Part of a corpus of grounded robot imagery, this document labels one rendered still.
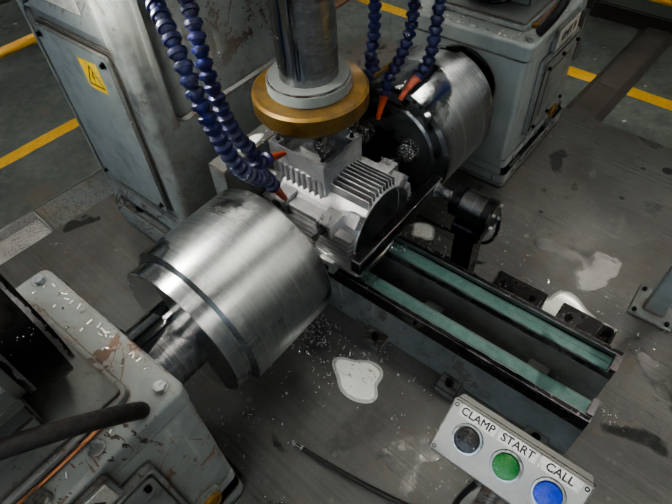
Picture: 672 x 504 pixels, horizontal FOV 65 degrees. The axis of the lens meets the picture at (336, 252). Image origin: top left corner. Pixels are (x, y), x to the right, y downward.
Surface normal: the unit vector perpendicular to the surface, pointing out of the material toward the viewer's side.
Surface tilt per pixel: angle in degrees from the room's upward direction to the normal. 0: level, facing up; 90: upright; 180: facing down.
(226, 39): 90
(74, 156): 0
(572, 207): 0
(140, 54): 90
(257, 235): 21
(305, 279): 62
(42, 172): 0
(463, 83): 39
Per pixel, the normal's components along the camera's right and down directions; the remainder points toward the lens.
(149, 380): -0.05, -0.65
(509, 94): -0.62, 0.62
